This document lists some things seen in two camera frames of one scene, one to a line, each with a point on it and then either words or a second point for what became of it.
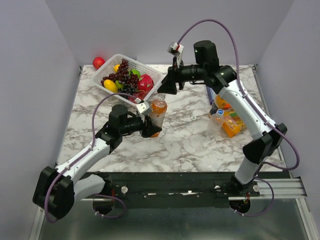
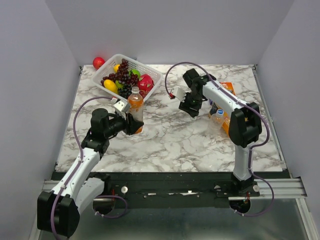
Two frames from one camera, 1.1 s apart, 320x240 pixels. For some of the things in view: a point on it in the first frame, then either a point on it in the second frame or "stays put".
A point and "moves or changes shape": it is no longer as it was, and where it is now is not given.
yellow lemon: (116, 68) stays put
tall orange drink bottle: (158, 110) → (136, 102)
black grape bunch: (127, 89) stays put
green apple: (134, 71) stays put
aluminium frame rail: (284, 189) stays put
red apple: (98, 62) stays put
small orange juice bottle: (220, 102) moves or changes shape
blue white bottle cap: (220, 111) stays put
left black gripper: (148, 129) → (131, 125)
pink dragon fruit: (145, 83) stays put
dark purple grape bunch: (123, 74) stays put
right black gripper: (168, 84) → (185, 106)
